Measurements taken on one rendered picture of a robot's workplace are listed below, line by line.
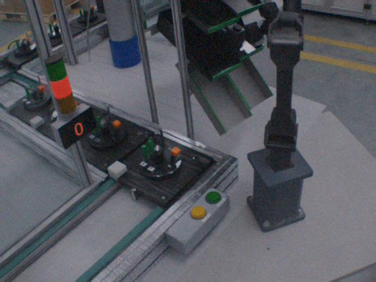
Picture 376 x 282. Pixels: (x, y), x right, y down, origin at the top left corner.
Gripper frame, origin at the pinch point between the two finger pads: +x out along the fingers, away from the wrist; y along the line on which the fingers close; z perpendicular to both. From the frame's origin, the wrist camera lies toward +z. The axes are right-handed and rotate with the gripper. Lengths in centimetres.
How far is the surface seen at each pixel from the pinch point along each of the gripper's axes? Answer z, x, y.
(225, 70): -10.5, 1.4, 15.5
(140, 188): -36, 3, 52
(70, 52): -4, 118, 29
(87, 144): -28, 34, 56
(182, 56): -3.1, 7.1, 26.2
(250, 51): -8.4, 5.1, 0.2
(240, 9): 7.2, 1.1, 4.8
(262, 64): -46, 98, -90
